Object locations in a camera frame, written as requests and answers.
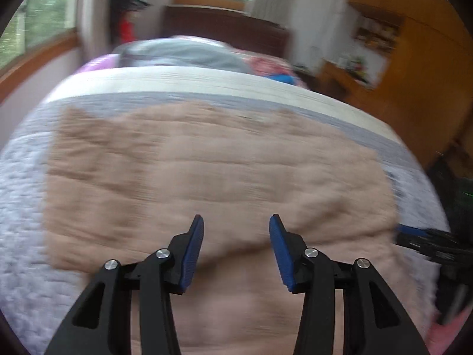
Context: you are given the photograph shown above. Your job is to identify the grey pillow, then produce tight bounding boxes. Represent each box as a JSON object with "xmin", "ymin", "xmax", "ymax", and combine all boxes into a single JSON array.
[{"xmin": 111, "ymin": 37, "xmax": 255, "ymax": 75}]

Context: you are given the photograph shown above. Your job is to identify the pink pillow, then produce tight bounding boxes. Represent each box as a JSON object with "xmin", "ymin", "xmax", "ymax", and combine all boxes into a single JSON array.
[{"xmin": 76, "ymin": 54, "xmax": 121, "ymax": 76}]

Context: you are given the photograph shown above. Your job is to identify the pink floral sheet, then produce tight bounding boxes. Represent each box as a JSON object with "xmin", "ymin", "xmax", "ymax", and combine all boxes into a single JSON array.
[{"xmin": 247, "ymin": 54, "xmax": 307, "ymax": 87}]

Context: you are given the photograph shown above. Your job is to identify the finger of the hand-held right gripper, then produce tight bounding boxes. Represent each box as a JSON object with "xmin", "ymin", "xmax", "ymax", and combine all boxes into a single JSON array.
[{"xmin": 393, "ymin": 224, "xmax": 473, "ymax": 267}]

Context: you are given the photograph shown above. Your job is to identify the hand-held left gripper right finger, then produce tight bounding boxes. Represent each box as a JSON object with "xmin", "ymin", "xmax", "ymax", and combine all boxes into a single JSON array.
[{"xmin": 268, "ymin": 213, "xmax": 431, "ymax": 355}]

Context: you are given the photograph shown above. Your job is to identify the assorted desk ornaments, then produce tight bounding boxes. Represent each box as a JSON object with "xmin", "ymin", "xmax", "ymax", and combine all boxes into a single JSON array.
[{"xmin": 333, "ymin": 54, "xmax": 374, "ymax": 82}]

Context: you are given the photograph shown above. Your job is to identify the wooden framed side window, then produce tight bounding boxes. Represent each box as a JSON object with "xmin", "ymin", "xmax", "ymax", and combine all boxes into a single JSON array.
[{"xmin": 0, "ymin": 0, "xmax": 80, "ymax": 82}]

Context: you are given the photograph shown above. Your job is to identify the wooden desk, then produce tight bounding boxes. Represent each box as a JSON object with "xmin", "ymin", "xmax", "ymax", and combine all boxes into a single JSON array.
[{"xmin": 318, "ymin": 59, "xmax": 378, "ymax": 100}]

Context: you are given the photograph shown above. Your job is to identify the wooden wall cabinet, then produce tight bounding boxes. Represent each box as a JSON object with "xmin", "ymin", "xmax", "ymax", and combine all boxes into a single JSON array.
[{"xmin": 347, "ymin": 0, "xmax": 473, "ymax": 171}]

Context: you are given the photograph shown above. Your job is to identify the blue cloth item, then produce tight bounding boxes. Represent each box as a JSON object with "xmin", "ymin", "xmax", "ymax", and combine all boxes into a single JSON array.
[{"xmin": 266, "ymin": 73, "xmax": 300, "ymax": 85}]

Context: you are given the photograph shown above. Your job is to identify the grey quilted bedspread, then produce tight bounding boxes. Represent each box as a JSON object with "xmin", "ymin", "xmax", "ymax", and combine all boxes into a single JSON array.
[{"xmin": 0, "ymin": 66, "xmax": 451, "ymax": 355}]

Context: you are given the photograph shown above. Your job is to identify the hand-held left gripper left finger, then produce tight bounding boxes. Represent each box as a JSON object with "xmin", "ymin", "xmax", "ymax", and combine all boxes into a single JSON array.
[{"xmin": 44, "ymin": 214, "xmax": 205, "ymax": 355}]

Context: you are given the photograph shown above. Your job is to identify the pink quilted jacket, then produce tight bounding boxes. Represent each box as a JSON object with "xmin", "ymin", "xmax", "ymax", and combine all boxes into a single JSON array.
[{"xmin": 43, "ymin": 100, "xmax": 437, "ymax": 355}]

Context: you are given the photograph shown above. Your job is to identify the assorted small shelf ornaments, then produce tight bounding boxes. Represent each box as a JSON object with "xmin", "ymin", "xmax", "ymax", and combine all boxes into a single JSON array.
[{"xmin": 353, "ymin": 13, "xmax": 401, "ymax": 50}]

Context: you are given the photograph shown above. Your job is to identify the dark wooden headboard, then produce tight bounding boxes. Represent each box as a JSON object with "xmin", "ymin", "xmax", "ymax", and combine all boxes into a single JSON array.
[{"xmin": 163, "ymin": 4, "xmax": 291, "ymax": 60}]

